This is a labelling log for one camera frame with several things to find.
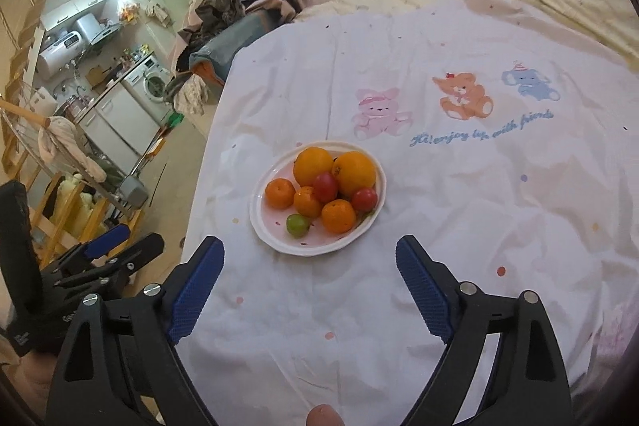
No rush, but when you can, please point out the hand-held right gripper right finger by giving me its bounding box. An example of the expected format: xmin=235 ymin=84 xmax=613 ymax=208
xmin=396 ymin=235 xmax=575 ymax=426

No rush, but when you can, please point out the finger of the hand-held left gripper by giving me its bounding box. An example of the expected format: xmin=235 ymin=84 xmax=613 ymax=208
xmin=55 ymin=233 xmax=166 ymax=294
xmin=42 ymin=223 xmax=132 ymax=279

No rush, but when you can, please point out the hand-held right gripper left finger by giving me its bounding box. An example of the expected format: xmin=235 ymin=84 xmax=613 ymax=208
xmin=45 ymin=236 xmax=225 ymax=426

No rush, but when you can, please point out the red plum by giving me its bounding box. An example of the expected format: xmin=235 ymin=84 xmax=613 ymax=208
xmin=313 ymin=172 xmax=339 ymax=203
xmin=351 ymin=187 xmax=378 ymax=213

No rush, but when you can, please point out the pink oval plate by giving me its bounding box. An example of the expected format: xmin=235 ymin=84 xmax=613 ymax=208
xmin=249 ymin=140 xmax=388 ymax=256

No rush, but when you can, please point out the green plum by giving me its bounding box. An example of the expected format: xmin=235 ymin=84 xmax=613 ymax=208
xmin=286 ymin=214 xmax=310 ymax=238

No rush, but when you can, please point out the small mandarin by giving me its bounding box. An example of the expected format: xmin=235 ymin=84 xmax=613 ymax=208
xmin=264 ymin=178 xmax=296 ymax=210

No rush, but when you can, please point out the large orange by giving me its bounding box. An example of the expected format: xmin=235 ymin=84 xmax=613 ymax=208
xmin=331 ymin=151 xmax=377 ymax=196
xmin=292 ymin=147 xmax=334 ymax=187

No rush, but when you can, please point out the person's left forearm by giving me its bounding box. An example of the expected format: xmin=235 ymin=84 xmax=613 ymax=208
xmin=0 ymin=346 xmax=61 ymax=414

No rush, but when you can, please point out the wooden drying rack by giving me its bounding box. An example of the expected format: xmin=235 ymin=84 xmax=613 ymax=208
xmin=0 ymin=71 xmax=145 ymax=267

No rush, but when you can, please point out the white printed blanket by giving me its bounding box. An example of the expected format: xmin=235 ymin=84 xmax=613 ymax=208
xmin=175 ymin=0 xmax=639 ymax=426

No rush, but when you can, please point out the beige hanging cloth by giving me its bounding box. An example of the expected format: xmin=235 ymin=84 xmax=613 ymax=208
xmin=39 ymin=115 xmax=108 ymax=183

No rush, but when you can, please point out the white floor cabinet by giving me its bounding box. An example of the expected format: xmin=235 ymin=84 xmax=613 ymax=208
xmin=75 ymin=81 xmax=161 ymax=157

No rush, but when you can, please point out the white washing machine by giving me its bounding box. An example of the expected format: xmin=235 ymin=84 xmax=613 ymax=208
xmin=122 ymin=55 xmax=175 ymax=123

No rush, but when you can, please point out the pink patterned cloth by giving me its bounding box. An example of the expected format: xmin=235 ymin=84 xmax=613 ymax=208
xmin=594 ymin=296 xmax=631 ymax=369

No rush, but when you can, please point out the white water heater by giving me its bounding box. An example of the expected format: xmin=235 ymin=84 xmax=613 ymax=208
xmin=37 ymin=31 xmax=85 ymax=82

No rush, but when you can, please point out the blue-grey folded bedding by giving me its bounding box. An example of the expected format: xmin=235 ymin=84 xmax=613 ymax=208
xmin=189 ymin=14 xmax=280 ymax=82

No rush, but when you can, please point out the pile of clothes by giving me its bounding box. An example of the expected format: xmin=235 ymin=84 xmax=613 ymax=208
xmin=167 ymin=0 xmax=313 ymax=116

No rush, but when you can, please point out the cream bedsheet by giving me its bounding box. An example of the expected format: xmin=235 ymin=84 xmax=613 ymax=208
xmin=294 ymin=0 xmax=639 ymax=70

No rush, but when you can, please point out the white wall cabinet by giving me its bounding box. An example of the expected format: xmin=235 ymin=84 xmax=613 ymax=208
xmin=40 ymin=0 xmax=108 ymax=32

